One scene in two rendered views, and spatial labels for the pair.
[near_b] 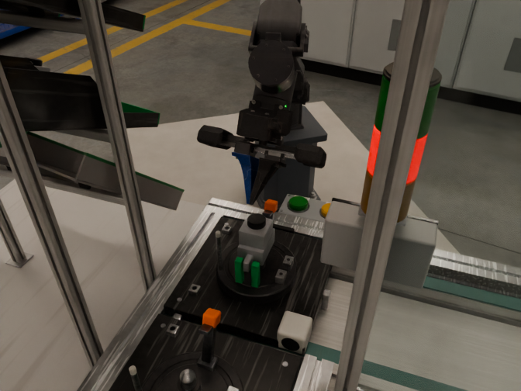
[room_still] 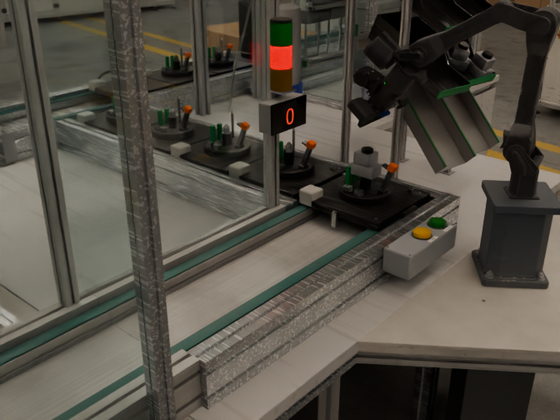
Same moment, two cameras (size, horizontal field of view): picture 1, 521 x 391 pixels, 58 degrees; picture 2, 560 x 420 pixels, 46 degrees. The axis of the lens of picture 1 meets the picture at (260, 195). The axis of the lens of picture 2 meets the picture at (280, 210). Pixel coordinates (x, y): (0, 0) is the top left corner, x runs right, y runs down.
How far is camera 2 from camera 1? 1.77 m
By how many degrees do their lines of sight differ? 90
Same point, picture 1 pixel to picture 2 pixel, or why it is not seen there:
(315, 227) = (406, 226)
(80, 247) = (453, 187)
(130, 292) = not seen: hidden behind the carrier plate
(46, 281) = (422, 178)
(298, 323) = (311, 189)
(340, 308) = (332, 236)
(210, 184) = not seen: hidden behind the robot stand
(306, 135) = (495, 197)
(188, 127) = not seen: outside the picture
